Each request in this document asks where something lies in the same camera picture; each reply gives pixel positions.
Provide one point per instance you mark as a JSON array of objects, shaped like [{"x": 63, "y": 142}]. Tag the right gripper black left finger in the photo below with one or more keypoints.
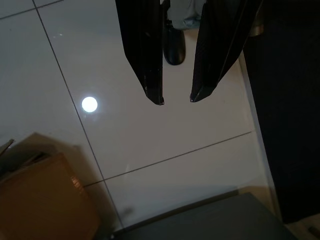
[{"x": 142, "y": 37}]

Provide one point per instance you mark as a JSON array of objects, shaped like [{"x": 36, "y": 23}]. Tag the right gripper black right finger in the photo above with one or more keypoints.
[{"x": 220, "y": 37}]

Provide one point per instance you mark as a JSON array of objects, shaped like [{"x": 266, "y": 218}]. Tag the large black floor mat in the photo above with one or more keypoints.
[{"x": 295, "y": 125}]

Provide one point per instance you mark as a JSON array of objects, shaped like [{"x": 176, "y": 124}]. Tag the brown cardboard box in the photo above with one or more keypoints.
[{"x": 37, "y": 200}]

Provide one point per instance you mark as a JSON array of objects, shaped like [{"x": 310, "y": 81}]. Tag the dark grey flat panel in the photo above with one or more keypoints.
[{"x": 212, "y": 220}]

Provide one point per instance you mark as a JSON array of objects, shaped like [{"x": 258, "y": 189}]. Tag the brass cylindrical foot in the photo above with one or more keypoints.
[{"x": 257, "y": 30}]

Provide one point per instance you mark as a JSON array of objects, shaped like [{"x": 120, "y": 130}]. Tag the black shoe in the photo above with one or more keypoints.
[{"x": 175, "y": 50}]

